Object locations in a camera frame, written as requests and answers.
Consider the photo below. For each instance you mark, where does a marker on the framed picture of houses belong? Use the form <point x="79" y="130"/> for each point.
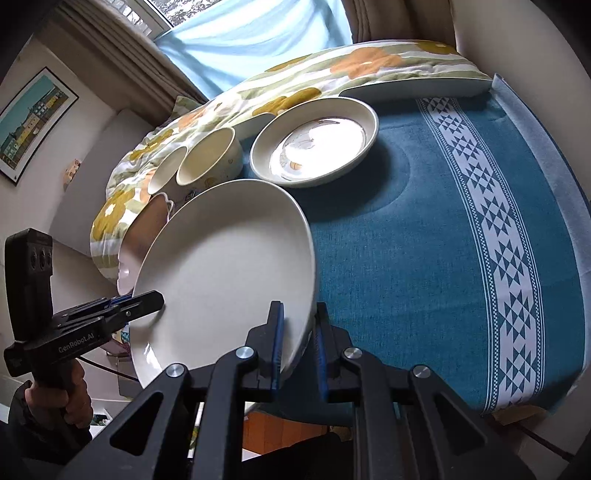
<point x="32" y="124"/>

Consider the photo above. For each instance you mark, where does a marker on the window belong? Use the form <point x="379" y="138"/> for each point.
<point x="154" y="14"/>

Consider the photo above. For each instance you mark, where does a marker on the person's left hand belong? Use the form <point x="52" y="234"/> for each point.
<point x="79" y="401"/>

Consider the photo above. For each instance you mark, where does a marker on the large plain white plate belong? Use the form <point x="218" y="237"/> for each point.
<point x="221" y="277"/>

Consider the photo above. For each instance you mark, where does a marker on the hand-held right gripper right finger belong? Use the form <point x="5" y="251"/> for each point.
<point x="321" y="353"/>

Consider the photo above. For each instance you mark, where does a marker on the light blue curtain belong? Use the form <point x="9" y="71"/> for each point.
<point x="249" y="41"/>

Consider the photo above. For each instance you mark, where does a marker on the cream bowl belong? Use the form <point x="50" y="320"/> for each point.
<point x="168" y="168"/>
<point x="207" y="152"/>

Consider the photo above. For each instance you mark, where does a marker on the grey foam panel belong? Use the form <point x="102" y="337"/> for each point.
<point x="87" y="198"/>

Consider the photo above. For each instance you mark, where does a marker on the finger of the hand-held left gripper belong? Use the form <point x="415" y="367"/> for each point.
<point x="117" y="302"/>
<point x="143" y="304"/>

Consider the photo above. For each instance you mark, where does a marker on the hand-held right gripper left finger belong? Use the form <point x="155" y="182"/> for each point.
<point x="277" y="344"/>

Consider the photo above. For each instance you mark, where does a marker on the floral duvet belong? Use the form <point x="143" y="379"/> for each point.
<point x="286" y="87"/>

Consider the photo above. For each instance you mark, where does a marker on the small wall figure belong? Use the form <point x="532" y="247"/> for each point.
<point x="72" y="170"/>

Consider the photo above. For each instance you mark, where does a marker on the beige curtain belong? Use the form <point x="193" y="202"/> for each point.
<point x="129" y="55"/>
<point x="392" y="18"/>

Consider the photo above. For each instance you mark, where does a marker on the blue cloth with white band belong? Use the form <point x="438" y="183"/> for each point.
<point x="415" y="230"/>

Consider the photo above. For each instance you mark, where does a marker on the cream plate with duck print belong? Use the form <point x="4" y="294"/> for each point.
<point x="314" y="143"/>

